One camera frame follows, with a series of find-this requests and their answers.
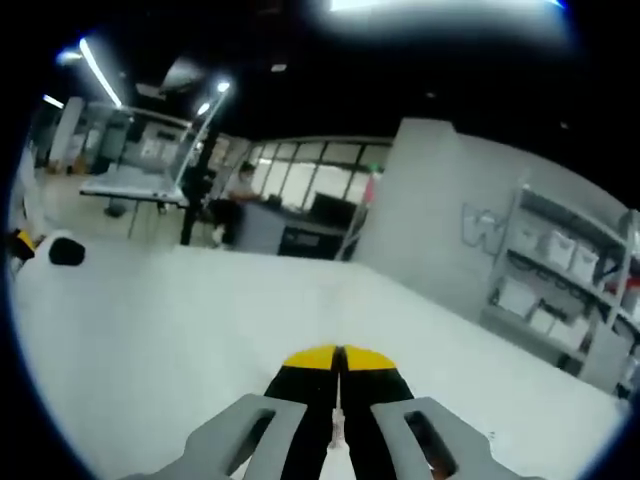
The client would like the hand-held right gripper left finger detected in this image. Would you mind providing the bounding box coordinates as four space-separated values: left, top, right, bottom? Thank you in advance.
149 343 337 480

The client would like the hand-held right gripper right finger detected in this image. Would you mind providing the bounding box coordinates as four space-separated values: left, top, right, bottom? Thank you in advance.
340 343 544 480

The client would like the white monitor desk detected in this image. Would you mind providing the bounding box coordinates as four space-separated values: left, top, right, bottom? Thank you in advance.
79 168 194 241

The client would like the grey counter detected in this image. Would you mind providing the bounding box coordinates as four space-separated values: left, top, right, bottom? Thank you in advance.
238 201 351 260

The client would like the black column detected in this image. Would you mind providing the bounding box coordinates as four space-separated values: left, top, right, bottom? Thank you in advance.
179 127 219 246

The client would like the black monitor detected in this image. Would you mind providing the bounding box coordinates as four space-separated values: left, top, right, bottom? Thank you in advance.
312 193 359 227

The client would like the red flag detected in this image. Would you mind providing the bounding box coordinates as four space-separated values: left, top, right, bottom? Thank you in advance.
363 173 382 207

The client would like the grey metal shelf rack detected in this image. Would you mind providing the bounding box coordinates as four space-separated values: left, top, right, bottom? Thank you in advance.
479 182 640 396

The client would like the group of white storage bins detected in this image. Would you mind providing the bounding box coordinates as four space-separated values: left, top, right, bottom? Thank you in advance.
499 225 640 351

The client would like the long ceiling light strip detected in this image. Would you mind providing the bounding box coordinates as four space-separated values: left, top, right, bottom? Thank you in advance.
327 0 571 17

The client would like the glass window wall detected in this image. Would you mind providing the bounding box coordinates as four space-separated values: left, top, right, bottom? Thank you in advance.
247 139 392 202

